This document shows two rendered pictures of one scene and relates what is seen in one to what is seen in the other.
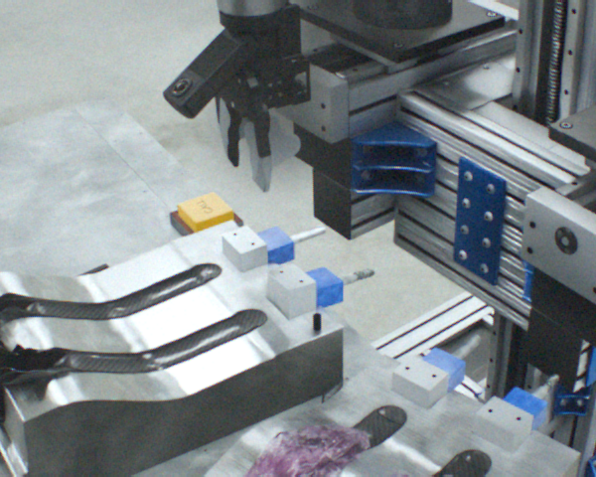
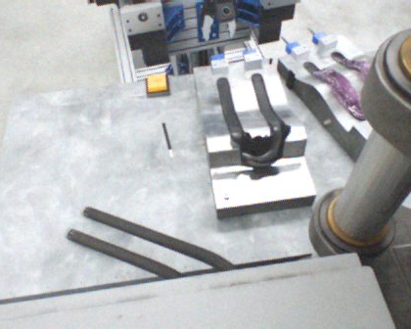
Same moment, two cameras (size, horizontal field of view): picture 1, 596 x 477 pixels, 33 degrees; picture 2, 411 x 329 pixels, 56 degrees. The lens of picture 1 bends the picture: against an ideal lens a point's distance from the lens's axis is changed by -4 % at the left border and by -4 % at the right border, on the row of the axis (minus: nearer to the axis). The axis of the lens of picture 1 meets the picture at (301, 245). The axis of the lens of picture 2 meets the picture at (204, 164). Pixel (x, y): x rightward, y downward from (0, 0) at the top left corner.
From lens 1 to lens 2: 1.18 m
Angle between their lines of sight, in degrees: 48
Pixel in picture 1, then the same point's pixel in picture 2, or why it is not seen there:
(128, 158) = (83, 101)
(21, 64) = not seen: outside the picture
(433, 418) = (313, 57)
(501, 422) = (332, 41)
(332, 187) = (156, 49)
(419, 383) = (305, 51)
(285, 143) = not seen: hidden behind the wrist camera
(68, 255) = (146, 135)
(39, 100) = not seen: outside the picture
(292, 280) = (255, 57)
